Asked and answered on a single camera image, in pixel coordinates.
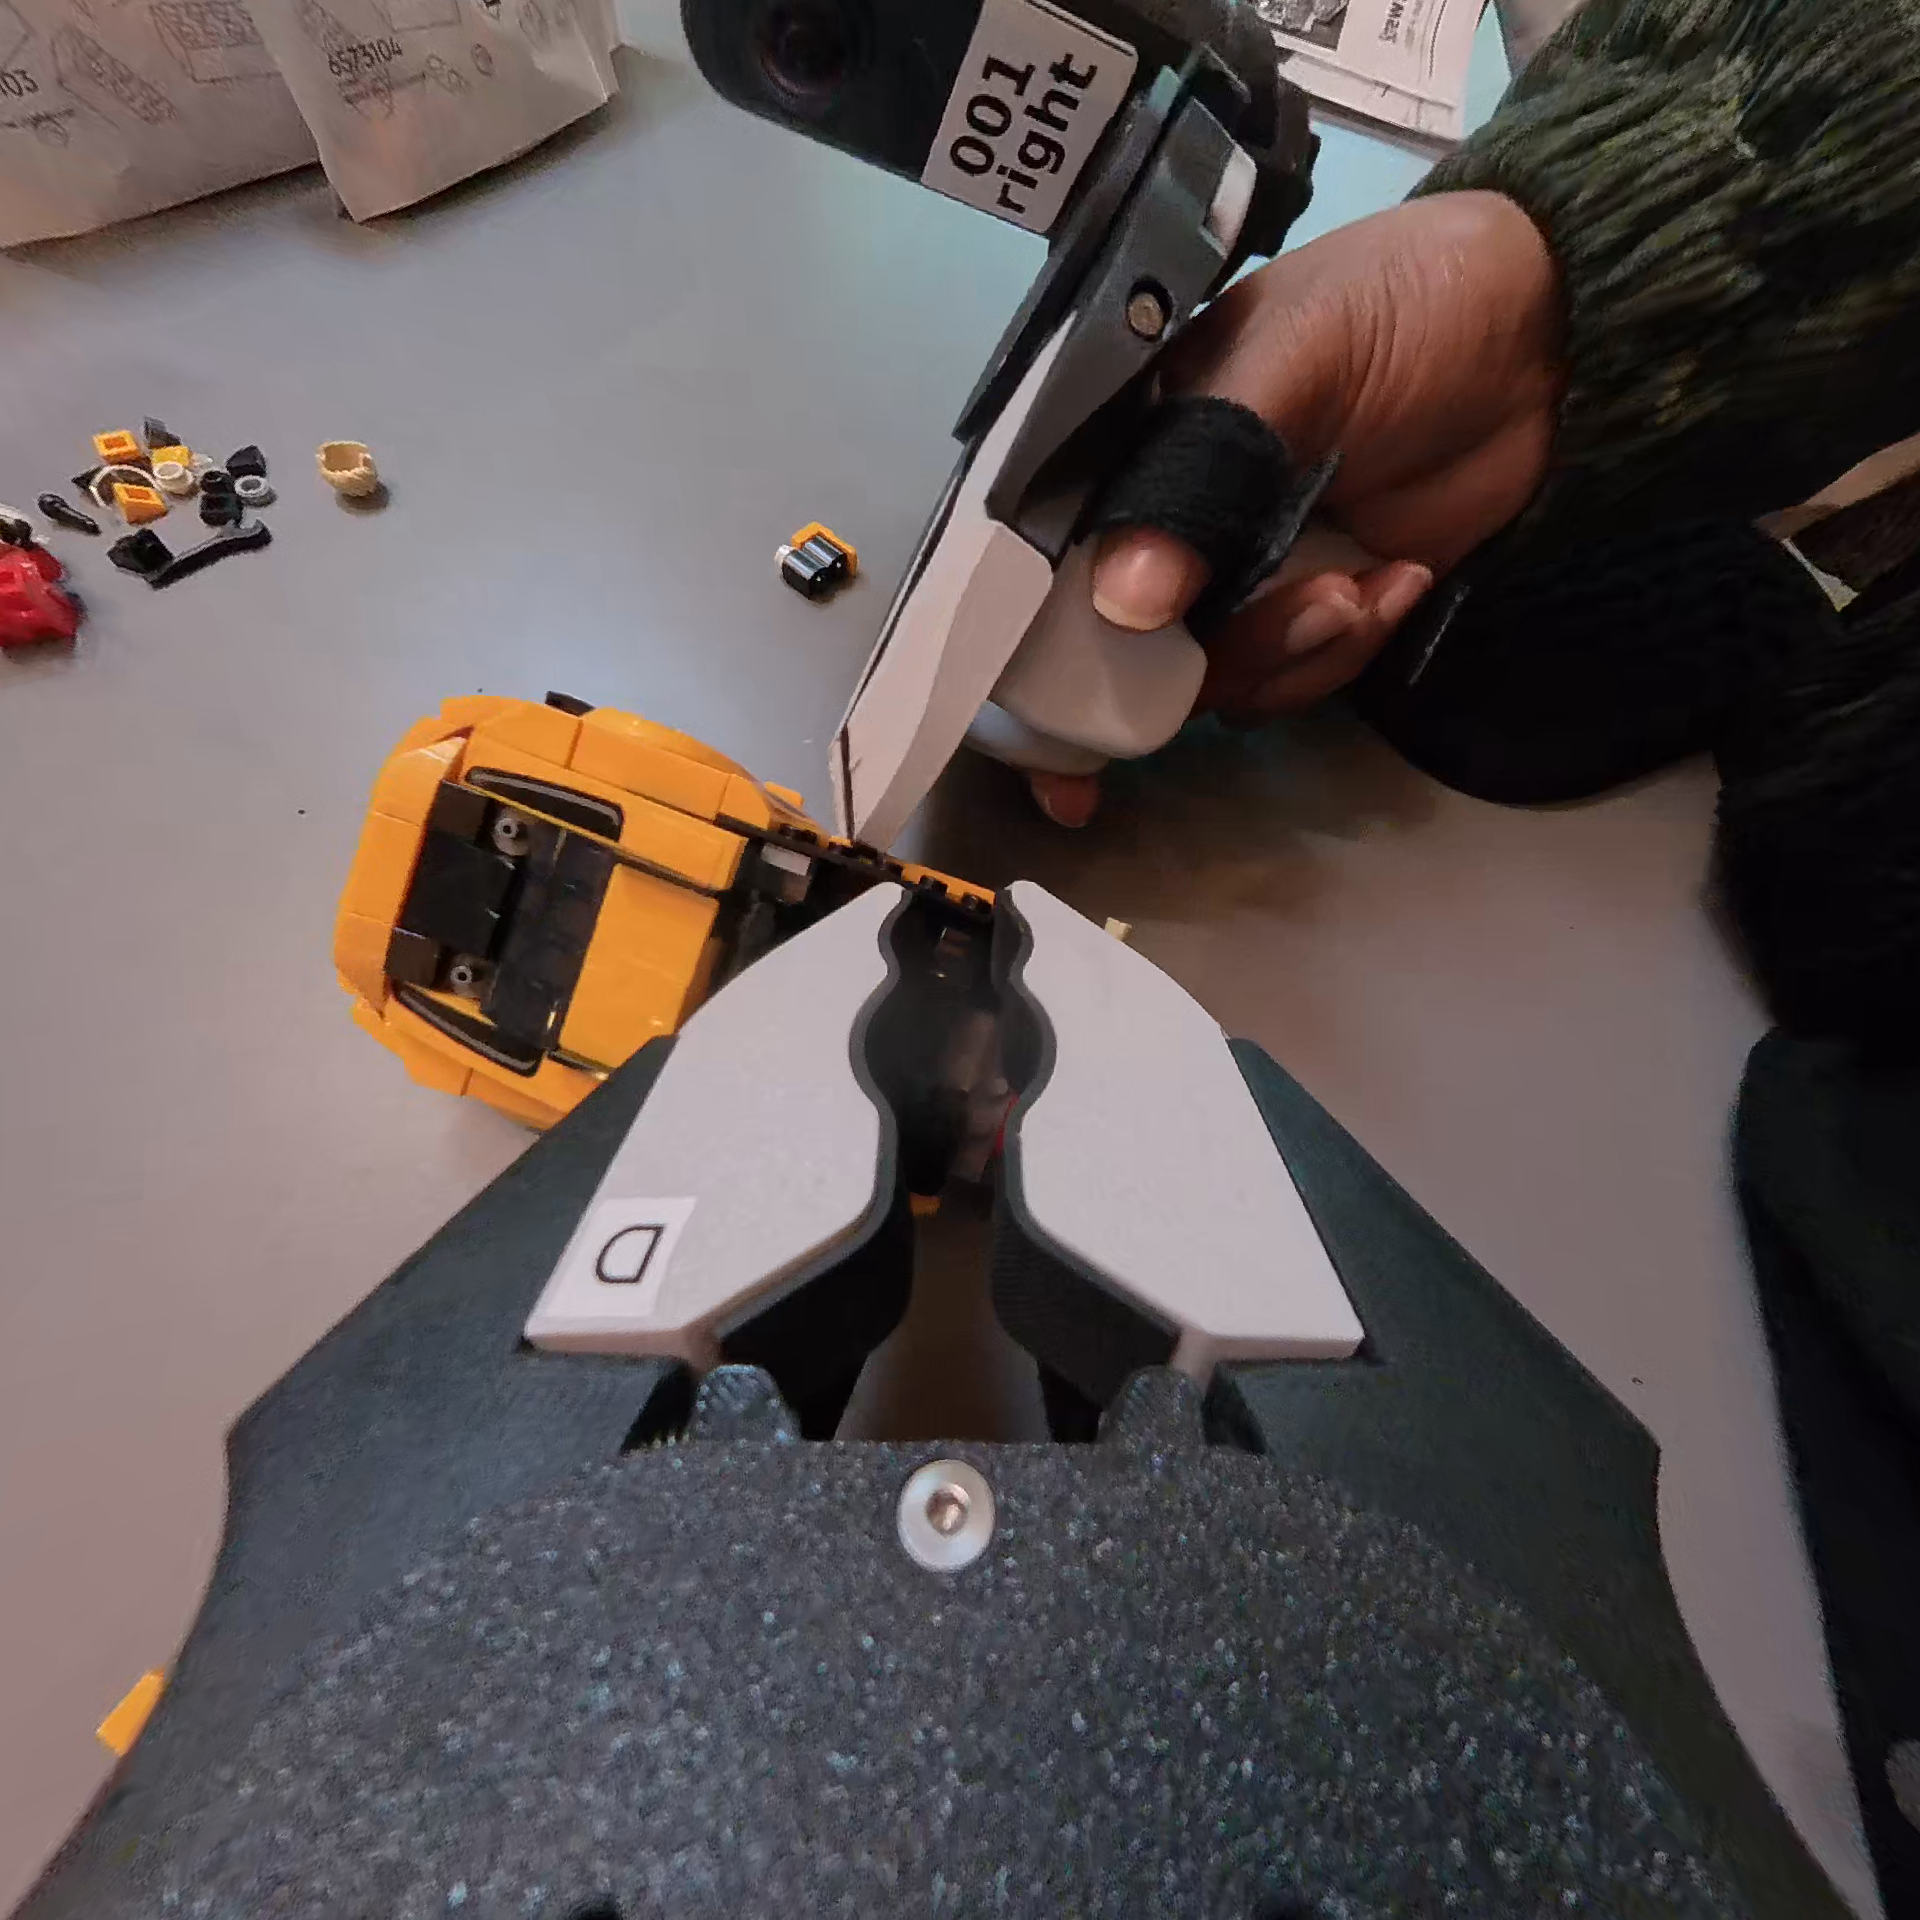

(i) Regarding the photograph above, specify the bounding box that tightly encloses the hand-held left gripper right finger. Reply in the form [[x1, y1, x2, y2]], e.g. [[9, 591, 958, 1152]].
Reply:
[[989, 879, 1366, 1375]]

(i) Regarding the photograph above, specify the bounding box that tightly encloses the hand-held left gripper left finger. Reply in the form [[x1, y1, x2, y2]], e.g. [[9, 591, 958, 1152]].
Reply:
[[521, 882, 914, 1375]]

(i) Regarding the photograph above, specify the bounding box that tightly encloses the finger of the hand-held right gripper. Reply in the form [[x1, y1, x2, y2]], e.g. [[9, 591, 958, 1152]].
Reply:
[[826, 296, 1086, 854]]

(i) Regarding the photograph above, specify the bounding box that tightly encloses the yellow lego car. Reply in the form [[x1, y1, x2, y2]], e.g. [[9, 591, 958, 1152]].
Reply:
[[334, 693, 1050, 1221]]

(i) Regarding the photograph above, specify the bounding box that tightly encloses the person's right forearm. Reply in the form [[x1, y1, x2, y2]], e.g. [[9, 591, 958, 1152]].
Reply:
[[1351, 0, 1920, 1052]]

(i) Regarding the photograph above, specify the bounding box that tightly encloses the small black yellow lego assembly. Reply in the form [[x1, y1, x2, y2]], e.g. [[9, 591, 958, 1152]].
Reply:
[[775, 519, 863, 604]]

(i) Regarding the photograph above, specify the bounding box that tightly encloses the black lego wrench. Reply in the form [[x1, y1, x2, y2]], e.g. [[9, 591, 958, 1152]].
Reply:
[[146, 516, 277, 586]]

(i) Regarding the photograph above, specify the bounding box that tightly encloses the pile of small lego parts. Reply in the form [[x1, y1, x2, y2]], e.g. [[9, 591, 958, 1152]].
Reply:
[[37, 415, 278, 572]]

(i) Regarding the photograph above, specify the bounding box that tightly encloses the person's right hand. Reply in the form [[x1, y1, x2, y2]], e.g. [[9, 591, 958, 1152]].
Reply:
[[1030, 191, 1572, 829]]

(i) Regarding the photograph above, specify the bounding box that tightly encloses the white paper bag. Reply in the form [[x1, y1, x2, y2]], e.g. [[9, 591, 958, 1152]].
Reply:
[[246, 0, 624, 223], [0, 0, 324, 250]]

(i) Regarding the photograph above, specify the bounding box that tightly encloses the printed paper leaflet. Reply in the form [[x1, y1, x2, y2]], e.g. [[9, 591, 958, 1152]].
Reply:
[[1274, 0, 1501, 145]]

